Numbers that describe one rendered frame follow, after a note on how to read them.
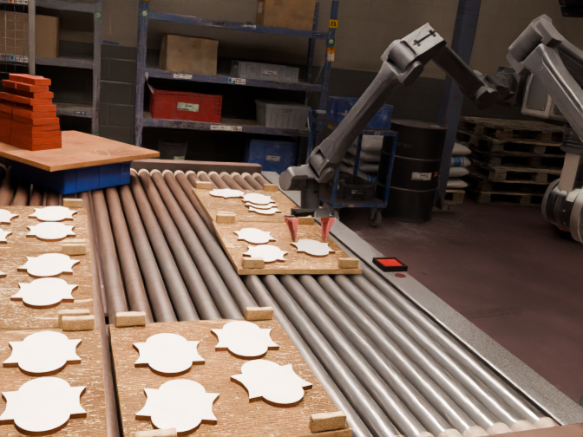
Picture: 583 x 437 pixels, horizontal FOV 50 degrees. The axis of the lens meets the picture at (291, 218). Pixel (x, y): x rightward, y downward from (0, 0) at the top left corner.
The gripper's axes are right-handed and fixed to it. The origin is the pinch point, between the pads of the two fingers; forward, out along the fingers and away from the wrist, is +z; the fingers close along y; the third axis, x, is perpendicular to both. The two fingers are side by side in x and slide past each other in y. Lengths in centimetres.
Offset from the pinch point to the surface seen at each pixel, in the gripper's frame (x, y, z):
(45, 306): -35, -74, 10
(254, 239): 2.3, -16.5, 0.1
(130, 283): -19, -55, 8
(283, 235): 8.5, -5.1, -0.5
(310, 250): -7.0, -2.7, 2.6
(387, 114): 295, 197, -78
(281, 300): -30.8, -20.3, 12.0
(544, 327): 123, 210, 68
